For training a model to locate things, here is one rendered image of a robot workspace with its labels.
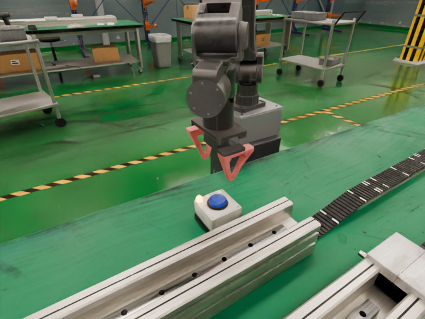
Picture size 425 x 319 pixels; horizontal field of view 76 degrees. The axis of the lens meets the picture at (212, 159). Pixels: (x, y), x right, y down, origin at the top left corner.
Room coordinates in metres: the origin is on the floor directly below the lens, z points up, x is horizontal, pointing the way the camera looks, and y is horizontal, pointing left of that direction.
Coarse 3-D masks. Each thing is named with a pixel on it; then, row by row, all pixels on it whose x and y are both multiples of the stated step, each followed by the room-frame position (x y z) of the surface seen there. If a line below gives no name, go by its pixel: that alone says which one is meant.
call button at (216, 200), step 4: (212, 196) 0.48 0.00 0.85; (216, 196) 0.48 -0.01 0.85; (220, 196) 0.48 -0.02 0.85; (224, 196) 0.48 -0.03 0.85; (212, 200) 0.46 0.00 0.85; (216, 200) 0.46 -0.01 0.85; (220, 200) 0.46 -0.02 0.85; (224, 200) 0.46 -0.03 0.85; (212, 204) 0.45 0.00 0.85; (216, 204) 0.45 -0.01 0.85; (220, 204) 0.45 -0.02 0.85; (224, 204) 0.46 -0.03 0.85
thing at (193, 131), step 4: (188, 128) 0.51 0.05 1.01; (192, 128) 0.51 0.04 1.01; (196, 128) 0.51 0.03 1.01; (188, 132) 0.50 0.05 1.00; (192, 132) 0.50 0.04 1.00; (196, 132) 0.50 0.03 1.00; (200, 132) 0.51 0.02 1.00; (192, 136) 0.50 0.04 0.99; (196, 136) 0.50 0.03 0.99; (192, 140) 0.50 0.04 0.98; (196, 140) 0.50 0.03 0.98; (196, 144) 0.50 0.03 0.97; (200, 148) 0.50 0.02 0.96; (208, 148) 0.51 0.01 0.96; (200, 152) 0.50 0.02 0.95; (204, 152) 0.51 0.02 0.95; (208, 152) 0.51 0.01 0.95; (204, 156) 0.51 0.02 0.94; (208, 156) 0.51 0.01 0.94
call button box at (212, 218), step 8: (216, 192) 0.51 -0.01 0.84; (224, 192) 0.51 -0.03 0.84; (208, 200) 0.48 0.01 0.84; (232, 200) 0.48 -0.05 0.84; (200, 208) 0.46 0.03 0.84; (208, 208) 0.45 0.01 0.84; (216, 208) 0.45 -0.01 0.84; (224, 208) 0.45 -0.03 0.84; (232, 208) 0.45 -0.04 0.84; (240, 208) 0.46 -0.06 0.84; (200, 216) 0.46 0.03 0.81; (208, 216) 0.43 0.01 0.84; (216, 216) 0.43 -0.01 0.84; (224, 216) 0.43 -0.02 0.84; (232, 216) 0.44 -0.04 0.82; (240, 216) 0.46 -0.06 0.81; (200, 224) 0.46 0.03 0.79; (208, 224) 0.43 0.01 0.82; (216, 224) 0.42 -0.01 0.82; (224, 224) 0.43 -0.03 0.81
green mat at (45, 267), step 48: (336, 144) 0.85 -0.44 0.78; (384, 144) 0.85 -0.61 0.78; (192, 192) 0.58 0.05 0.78; (240, 192) 0.58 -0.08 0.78; (288, 192) 0.58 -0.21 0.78; (336, 192) 0.58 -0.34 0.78; (48, 240) 0.42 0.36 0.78; (96, 240) 0.42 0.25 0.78; (144, 240) 0.42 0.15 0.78; (336, 240) 0.42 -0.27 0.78; (384, 240) 0.42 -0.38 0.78; (0, 288) 0.30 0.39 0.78; (48, 288) 0.30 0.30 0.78; (288, 288) 0.30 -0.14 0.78
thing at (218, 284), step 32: (256, 224) 0.39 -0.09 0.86; (288, 224) 0.42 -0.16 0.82; (320, 224) 0.38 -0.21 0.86; (160, 256) 0.31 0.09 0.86; (192, 256) 0.31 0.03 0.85; (224, 256) 0.33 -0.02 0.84; (256, 256) 0.31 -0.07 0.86; (288, 256) 0.34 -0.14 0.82; (96, 288) 0.25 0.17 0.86; (128, 288) 0.26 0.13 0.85; (160, 288) 0.27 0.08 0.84; (192, 288) 0.25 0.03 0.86; (224, 288) 0.26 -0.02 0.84; (256, 288) 0.30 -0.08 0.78
